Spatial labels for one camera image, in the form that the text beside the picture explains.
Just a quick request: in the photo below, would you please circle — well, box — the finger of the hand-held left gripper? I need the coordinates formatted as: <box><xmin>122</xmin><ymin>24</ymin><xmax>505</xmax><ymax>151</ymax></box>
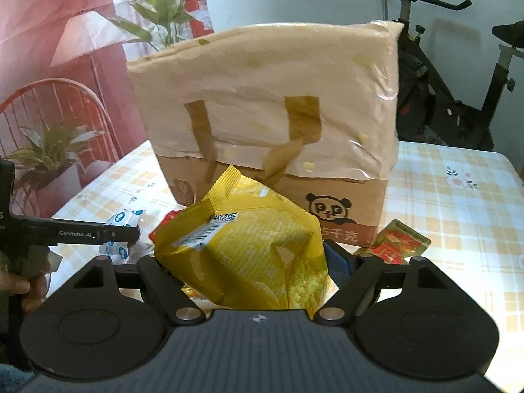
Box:
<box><xmin>22</xmin><ymin>218</ymin><xmax>140</xmax><ymax>247</ymax></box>

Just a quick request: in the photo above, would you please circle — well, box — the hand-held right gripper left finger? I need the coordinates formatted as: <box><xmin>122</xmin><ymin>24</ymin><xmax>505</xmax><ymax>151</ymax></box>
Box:
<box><xmin>71</xmin><ymin>254</ymin><xmax>205</xmax><ymax>325</ymax></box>

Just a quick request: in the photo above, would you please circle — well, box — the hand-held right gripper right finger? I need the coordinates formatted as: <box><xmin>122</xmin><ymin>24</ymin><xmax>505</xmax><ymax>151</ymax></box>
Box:
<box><xmin>317</xmin><ymin>241</ymin><xmax>449</xmax><ymax>322</ymax></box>

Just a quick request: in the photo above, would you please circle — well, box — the white and blue snack packet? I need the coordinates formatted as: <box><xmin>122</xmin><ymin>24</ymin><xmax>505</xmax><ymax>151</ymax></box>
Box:
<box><xmin>103</xmin><ymin>208</ymin><xmax>149</xmax><ymax>263</ymax></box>

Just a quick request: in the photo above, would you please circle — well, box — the large yellow snack bag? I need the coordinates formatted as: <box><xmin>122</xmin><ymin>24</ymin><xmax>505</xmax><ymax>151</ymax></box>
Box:
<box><xmin>153</xmin><ymin>164</ymin><xmax>330</xmax><ymax>321</ymax></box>

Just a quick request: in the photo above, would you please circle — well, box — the cardboard box with plastic liner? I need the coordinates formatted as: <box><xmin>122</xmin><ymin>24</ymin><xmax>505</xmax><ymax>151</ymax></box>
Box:
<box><xmin>127</xmin><ymin>20</ymin><xmax>406</xmax><ymax>247</ymax></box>

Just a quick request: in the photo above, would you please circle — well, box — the person's left hand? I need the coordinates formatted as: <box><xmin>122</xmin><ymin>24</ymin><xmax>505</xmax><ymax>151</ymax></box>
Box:
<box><xmin>0</xmin><ymin>272</ymin><xmax>50</xmax><ymax>316</ymax></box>

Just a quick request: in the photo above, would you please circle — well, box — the green and red snack packet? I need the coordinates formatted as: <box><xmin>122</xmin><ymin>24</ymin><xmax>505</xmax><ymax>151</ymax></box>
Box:
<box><xmin>354</xmin><ymin>219</ymin><xmax>432</xmax><ymax>265</ymax></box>

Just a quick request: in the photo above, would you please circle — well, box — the checked floral tablecloth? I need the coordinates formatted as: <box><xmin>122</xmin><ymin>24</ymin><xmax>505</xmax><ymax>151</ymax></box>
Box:
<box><xmin>48</xmin><ymin>139</ymin><xmax>524</xmax><ymax>338</ymax></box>

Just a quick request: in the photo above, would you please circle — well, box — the pink printed backdrop cloth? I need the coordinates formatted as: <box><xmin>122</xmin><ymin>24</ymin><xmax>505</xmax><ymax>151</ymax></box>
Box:
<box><xmin>0</xmin><ymin>0</ymin><xmax>215</xmax><ymax>224</ymax></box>

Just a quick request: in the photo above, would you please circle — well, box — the black exercise bike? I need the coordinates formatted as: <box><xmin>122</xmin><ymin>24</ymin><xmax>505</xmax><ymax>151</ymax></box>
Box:
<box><xmin>360</xmin><ymin>0</ymin><xmax>524</xmax><ymax>152</ymax></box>

